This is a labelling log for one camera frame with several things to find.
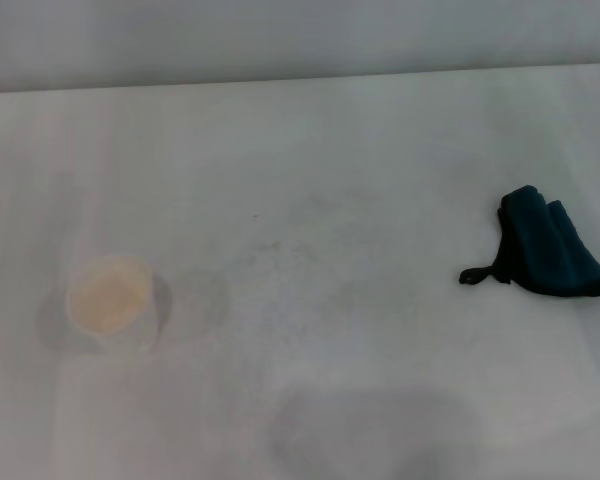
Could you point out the white paper cup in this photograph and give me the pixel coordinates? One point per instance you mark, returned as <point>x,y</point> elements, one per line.
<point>110,300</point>

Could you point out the blue rag with black loop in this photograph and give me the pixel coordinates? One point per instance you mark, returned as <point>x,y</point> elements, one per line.
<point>550,250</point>

